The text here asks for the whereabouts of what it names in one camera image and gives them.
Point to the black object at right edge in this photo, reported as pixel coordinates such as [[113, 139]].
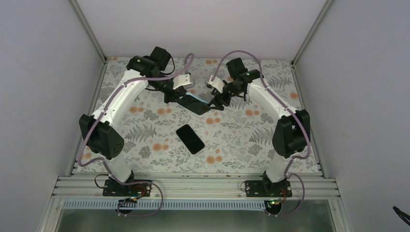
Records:
[[404, 216]]

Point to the white slotted cable duct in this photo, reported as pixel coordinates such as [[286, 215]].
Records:
[[254, 205]]

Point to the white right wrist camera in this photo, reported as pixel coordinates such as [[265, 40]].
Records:
[[216, 83]]

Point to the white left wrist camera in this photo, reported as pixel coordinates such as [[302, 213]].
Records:
[[183, 80]]

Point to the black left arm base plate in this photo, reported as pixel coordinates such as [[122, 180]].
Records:
[[113, 188]]

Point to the black smartphone on table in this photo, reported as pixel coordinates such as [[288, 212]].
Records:
[[190, 139]]

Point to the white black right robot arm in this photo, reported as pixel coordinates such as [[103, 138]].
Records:
[[291, 137]]

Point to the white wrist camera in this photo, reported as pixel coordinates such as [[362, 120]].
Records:
[[216, 83], [183, 80]]

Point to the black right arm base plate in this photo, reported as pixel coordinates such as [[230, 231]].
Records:
[[260, 188]]

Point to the floral patterned table mat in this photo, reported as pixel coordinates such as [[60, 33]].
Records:
[[237, 140]]

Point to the phone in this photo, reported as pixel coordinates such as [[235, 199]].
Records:
[[197, 105]]

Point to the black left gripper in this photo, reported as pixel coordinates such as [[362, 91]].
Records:
[[180, 93]]

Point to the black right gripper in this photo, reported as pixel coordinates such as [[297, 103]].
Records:
[[218, 97]]

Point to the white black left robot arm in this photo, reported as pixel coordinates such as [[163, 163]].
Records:
[[101, 141]]

